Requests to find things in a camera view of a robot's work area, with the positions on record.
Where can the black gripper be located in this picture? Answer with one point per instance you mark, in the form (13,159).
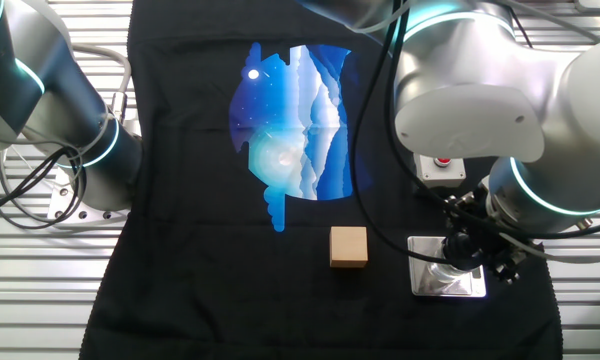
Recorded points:
(480,225)

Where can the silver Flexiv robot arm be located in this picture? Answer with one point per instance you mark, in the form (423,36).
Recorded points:
(480,75)

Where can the clear glass jar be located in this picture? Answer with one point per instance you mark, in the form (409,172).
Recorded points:
(445,274)

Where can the white box with red button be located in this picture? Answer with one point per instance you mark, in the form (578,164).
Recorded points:
(440,175)

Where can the silver digital scale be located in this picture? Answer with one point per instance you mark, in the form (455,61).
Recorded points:
(420,285)

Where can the light wooden cube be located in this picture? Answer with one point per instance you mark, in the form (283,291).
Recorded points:
(348,247)

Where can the black cloth with blue print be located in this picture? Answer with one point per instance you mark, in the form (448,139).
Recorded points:
(180,275)

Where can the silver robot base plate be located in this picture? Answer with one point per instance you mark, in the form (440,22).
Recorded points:
(62,192)

